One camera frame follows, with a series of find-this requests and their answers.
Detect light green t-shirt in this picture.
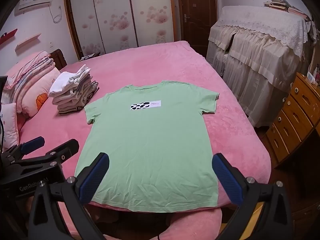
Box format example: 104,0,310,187
75,81,219,213

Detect stack of folded clothes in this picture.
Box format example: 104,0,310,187
48,64,99,115

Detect yellow plastic stool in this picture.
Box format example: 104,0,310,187
245,202,265,231

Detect small pink pillow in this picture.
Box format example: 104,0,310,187
1,103,19,150

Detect folded pink quilts pile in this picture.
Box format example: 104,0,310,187
1,50,60,118

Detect dark wooden headboard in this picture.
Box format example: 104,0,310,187
49,49,67,70

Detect wooden drawer chest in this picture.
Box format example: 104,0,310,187
263,73,319,166

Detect bedside table with items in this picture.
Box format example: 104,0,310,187
79,52,100,61

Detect cream lace covered furniture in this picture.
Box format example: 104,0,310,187
206,5,317,127

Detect floral sliding wardrobe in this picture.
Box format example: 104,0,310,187
64,0,177,59

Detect dark brown wooden door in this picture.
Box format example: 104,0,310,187
178,0,218,57

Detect stack of books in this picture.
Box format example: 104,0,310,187
264,0,311,21

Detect pink wall shelf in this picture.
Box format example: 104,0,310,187
15,33,41,51

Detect red wall shelf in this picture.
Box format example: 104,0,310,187
0,29,17,45

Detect white power cord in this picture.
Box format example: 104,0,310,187
48,4,62,25

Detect white wall air conditioner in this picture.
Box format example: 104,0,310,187
14,0,53,16

